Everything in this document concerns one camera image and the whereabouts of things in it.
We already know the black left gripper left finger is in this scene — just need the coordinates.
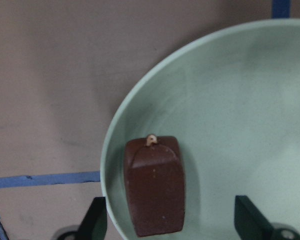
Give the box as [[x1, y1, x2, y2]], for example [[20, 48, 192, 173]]
[[75, 197, 108, 240]]

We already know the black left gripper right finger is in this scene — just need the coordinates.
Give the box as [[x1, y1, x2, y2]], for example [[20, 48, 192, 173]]
[[234, 195, 300, 240]]

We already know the brown chocolate bun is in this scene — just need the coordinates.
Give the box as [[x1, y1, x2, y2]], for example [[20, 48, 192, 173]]
[[123, 134, 186, 238]]

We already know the mint green plate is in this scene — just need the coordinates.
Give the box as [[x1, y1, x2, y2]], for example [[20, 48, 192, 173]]
[[100, 19, 300, 240]]

